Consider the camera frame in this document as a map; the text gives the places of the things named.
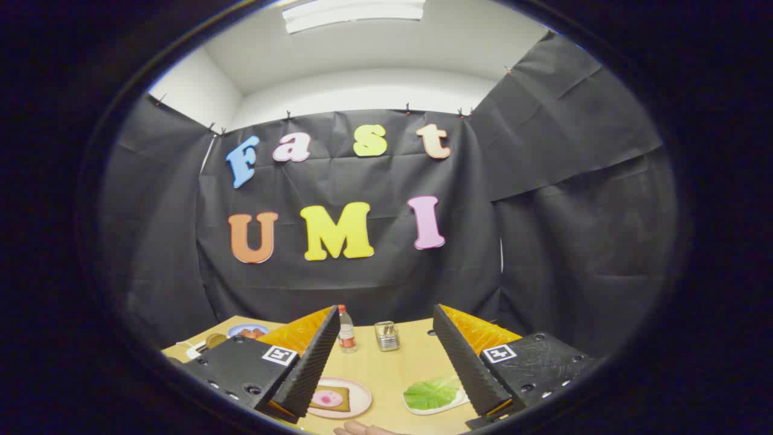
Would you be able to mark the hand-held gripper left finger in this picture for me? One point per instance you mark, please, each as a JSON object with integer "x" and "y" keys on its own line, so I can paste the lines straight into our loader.
{"x": 314, "y": 368}

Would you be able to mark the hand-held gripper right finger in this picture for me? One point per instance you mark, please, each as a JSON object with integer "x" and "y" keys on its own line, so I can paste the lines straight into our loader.
{"x": 465, "y": 368}

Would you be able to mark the green lettuce leaf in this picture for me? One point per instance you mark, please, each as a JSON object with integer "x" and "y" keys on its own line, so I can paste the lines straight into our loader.
{"x": 432, "y": 393}

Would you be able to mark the pink ham slice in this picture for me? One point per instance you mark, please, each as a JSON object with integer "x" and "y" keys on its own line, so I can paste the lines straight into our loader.
{"x": 328, "y": 398}

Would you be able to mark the toast slice under ham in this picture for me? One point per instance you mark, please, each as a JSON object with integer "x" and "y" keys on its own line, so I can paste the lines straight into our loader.
{"x": 343, "y": 402}

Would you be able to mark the clear water bottle red cap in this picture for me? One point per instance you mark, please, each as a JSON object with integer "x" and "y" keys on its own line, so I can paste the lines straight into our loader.
{"x": 346, "y": 335}

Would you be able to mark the pink plate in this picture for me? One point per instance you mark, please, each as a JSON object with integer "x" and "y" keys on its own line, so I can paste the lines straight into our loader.
{"x": 360, "y": 393}

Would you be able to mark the small white dish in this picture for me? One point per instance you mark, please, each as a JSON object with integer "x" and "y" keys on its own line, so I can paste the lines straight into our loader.
{"x": 423, "y": 412}

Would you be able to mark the brown meat patty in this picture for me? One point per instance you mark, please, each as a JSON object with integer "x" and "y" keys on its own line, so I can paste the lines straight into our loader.
{"x": 253, "y": 332}

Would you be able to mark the metal mesh utensil holder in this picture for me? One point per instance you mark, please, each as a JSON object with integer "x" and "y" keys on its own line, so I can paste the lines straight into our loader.
{"x": 386, "y": 338}

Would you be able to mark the blue plate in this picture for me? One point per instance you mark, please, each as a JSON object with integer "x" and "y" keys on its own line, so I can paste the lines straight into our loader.
{"x": 237, "y": 330}

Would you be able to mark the black backdrop cloth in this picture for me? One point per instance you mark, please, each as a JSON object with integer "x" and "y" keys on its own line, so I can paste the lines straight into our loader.
{"x": 362, "y": 278}

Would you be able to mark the white toaster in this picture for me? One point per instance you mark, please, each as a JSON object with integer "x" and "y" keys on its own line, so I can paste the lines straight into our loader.
{"x": 194, "y": 350}

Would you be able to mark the white ceiling light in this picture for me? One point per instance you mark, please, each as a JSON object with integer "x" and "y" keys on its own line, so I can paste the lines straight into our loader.
{"x": 353, "y": 13}

